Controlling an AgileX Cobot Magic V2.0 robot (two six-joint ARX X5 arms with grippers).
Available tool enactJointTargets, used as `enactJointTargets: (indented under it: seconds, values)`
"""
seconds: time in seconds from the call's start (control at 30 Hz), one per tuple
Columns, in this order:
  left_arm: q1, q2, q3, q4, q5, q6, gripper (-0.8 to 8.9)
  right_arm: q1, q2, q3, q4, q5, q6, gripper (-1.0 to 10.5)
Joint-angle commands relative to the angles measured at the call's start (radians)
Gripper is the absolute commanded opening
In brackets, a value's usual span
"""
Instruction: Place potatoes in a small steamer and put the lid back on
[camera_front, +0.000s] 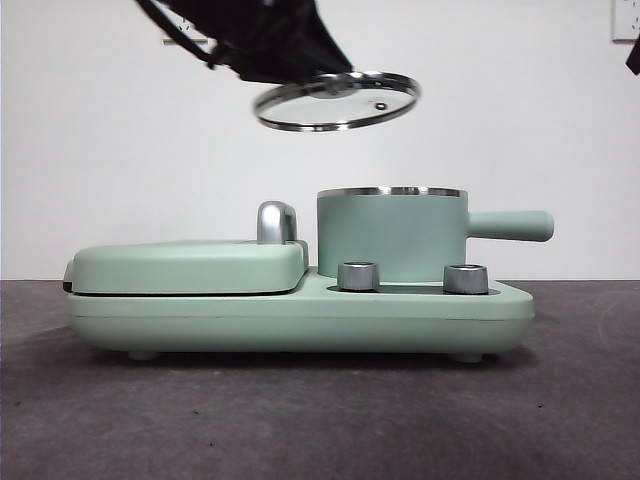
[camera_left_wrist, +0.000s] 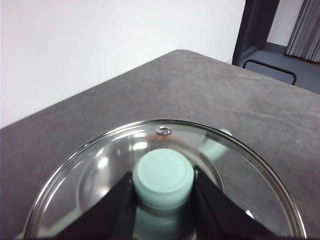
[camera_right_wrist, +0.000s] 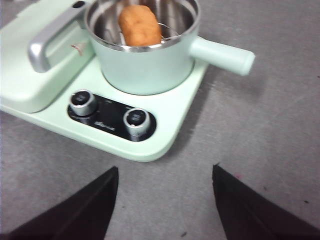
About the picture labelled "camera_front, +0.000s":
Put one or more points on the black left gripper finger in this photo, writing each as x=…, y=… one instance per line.
x=300, y=55

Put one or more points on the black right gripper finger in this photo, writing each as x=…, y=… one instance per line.
x=635, y=57

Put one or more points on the glass lid with green knob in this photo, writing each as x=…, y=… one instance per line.
x=345, y=117

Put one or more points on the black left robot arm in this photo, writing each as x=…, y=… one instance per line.
x=240, y=25

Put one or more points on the mint green steamer pot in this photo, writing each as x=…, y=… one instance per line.
x=395, y=235

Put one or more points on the silver control knob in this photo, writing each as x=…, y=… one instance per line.
x=357, y=276
x=466, y=279

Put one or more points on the mint green breakfast maker appliance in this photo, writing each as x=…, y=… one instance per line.
x=200, y=310

